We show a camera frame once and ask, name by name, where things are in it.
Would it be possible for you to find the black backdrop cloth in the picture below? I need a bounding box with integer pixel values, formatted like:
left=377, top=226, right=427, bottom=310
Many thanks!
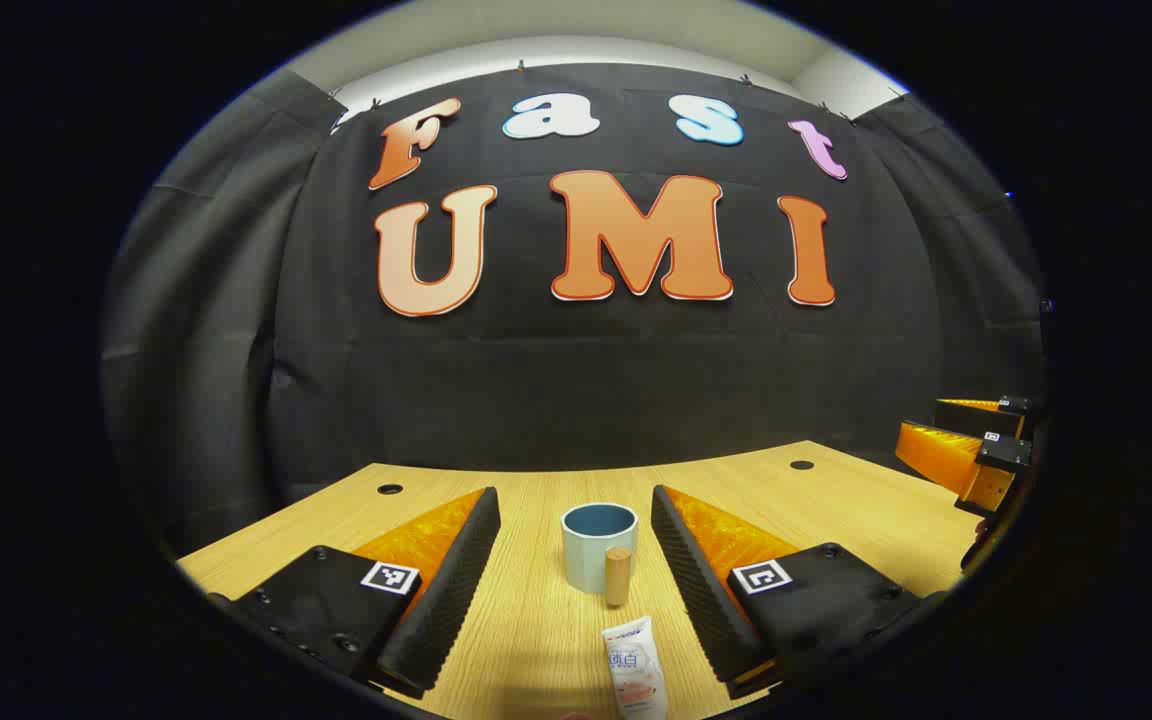
left=101, top=62, right=1047, bottom=556

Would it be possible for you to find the wooden desktop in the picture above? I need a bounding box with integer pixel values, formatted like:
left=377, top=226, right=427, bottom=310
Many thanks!
left=176, top=440, right=987, bottom=720

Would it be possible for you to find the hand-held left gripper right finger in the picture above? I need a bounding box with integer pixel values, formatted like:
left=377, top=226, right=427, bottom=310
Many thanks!
left=650, top=485, right=949, bottom=701

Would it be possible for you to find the white toothpaste tube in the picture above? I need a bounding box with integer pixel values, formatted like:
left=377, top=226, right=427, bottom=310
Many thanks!
left=602, top=616, right=669, bottom=719

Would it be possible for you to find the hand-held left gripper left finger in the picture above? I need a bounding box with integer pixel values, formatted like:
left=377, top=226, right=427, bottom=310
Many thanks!
left=206, top=487, right=503, bottom=701

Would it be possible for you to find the pale blue cup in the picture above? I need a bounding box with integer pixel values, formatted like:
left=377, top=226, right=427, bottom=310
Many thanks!
left=561, top=502, right=640, bottom=608

